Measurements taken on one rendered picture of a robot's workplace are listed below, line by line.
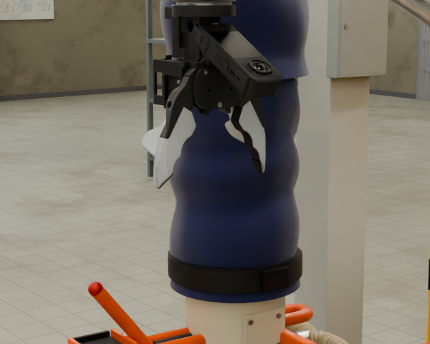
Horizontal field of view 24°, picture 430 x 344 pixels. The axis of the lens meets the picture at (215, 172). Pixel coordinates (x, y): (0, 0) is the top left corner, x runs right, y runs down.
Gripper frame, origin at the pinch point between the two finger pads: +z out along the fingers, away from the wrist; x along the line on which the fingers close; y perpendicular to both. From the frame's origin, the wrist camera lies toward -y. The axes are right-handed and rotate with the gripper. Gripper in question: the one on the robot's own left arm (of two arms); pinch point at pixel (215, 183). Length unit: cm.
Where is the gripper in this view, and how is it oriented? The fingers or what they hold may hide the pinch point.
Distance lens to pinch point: 112.9
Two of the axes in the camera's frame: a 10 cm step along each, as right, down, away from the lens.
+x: -7.9, 1.1, -6.0
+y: -6.1, -1.5, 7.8
